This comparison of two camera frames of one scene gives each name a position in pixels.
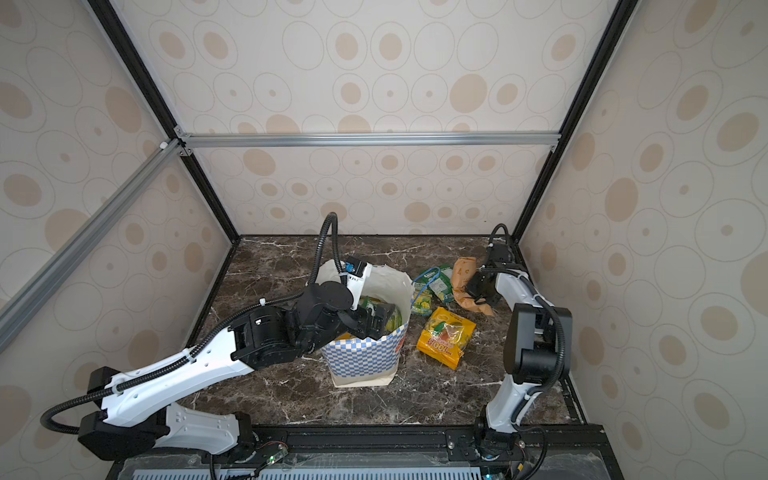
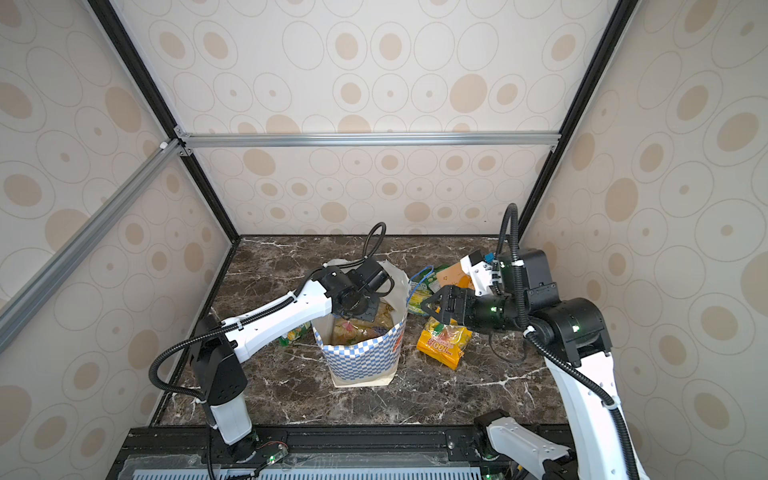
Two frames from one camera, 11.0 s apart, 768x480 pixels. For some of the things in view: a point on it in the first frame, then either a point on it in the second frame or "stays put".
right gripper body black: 478,288 → 474,313
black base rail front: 387,452 stays put
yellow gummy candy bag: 445,336 stays put
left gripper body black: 358,320 → 364,308
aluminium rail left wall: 42,286 stays put
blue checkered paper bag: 365,360 stays put
